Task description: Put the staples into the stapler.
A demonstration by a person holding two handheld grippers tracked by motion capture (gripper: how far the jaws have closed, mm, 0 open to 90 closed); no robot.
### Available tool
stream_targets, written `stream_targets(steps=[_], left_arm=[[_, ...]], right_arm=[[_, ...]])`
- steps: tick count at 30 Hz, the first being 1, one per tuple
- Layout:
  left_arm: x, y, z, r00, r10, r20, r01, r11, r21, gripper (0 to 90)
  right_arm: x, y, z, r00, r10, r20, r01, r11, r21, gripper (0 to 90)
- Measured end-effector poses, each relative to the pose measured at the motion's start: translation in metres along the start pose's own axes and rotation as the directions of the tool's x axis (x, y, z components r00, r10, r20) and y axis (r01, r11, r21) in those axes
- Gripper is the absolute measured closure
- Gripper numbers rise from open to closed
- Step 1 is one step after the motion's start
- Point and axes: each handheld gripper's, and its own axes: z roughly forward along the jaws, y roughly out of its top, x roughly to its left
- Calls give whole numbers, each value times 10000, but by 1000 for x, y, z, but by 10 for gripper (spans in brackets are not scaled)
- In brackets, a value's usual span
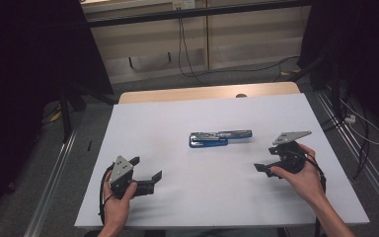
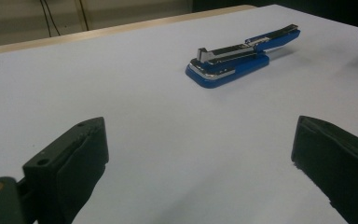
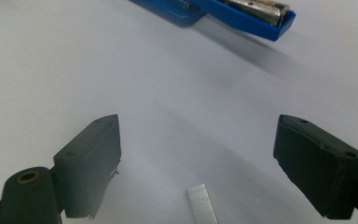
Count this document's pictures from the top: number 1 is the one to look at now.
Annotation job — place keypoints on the aluminium floor rail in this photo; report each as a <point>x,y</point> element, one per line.
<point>51,184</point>
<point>371,168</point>

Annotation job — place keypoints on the person's left hand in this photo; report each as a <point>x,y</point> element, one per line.
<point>118,210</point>

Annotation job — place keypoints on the black curtain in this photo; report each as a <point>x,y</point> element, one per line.
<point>365,49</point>
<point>23,82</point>

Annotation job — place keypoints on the black metal stand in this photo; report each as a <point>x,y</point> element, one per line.
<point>66,112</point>

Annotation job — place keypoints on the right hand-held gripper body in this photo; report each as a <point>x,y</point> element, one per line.
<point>291,158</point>

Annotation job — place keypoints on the white power strip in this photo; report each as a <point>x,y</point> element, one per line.
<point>350,118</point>

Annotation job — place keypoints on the blue stapler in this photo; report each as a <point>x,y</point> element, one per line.
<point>207,140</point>

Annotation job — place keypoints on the white wall outlet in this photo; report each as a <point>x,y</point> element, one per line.
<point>184,4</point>

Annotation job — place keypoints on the black horizontal bar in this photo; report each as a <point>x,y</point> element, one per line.
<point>190,14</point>

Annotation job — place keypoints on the brown round table grommet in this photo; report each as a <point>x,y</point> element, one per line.
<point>241,95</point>

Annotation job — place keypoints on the small black floor object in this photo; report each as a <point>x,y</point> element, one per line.
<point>89,146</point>

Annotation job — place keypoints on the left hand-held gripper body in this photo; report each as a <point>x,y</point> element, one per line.
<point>120,173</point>

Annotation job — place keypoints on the beige cabinet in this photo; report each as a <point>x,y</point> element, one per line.
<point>243,36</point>

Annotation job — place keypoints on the yellow floor tape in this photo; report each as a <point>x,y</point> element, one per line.
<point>56,117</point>

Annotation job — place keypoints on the white table cover sheet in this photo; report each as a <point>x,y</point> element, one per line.
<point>210,197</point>

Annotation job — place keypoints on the light wooden table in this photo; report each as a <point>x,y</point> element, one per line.
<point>194,93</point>

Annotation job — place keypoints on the person's right hand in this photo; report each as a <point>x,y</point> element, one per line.
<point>306,184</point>

